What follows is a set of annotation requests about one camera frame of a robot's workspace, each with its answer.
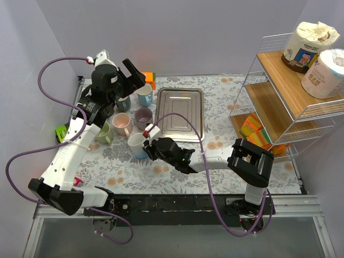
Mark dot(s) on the cartoon toilet paper roll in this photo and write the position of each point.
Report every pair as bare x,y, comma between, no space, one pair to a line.
306,43

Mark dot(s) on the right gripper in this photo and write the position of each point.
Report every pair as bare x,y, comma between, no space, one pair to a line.
150,150

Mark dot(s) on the purple mug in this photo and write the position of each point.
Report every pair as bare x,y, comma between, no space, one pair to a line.
143,117

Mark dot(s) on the green black box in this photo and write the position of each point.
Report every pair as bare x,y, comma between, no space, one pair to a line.
60,132

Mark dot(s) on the steel tray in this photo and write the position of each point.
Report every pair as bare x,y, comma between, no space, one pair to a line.
185,109

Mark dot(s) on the blue white mug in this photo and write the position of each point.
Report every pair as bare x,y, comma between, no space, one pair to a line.
136,144

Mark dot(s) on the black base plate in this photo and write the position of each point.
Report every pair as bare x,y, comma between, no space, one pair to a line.
177,209

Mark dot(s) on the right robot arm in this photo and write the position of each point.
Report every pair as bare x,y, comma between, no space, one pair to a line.
249,161

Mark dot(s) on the green mug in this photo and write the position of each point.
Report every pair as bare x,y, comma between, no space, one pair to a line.
105,135

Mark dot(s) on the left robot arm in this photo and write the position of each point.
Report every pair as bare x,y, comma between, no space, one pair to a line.
96,104

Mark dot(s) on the orange box at back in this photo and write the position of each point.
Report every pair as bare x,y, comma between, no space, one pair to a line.
150,79

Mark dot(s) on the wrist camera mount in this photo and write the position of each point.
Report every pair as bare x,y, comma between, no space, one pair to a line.
152,132
102,58

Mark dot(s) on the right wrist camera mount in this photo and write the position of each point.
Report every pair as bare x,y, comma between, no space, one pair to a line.
152,132

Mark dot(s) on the orange pink sponge box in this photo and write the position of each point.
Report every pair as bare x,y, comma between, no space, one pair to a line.
77,182

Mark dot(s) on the orange yellow box on shelf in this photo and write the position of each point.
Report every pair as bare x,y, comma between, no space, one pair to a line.
260,138

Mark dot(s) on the dark grey mug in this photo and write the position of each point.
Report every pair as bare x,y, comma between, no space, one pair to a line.
123,104

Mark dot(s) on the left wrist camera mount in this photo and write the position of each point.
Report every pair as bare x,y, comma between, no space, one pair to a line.
102,58

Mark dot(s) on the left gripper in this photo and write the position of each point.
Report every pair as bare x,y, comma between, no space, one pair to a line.
128,78

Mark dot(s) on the light blue faceted mug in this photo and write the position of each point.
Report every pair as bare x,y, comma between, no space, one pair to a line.
145,95

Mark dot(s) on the pink mug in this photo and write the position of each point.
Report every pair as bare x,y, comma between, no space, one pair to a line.
122,124

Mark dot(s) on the pink toilet paper roll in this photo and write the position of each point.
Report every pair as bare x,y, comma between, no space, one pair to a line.
324,79

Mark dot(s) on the wire wooden shelf rack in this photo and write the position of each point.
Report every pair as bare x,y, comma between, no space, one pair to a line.
287,112

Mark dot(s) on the aluminium frame rail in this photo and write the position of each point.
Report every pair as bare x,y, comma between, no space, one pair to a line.
297,229

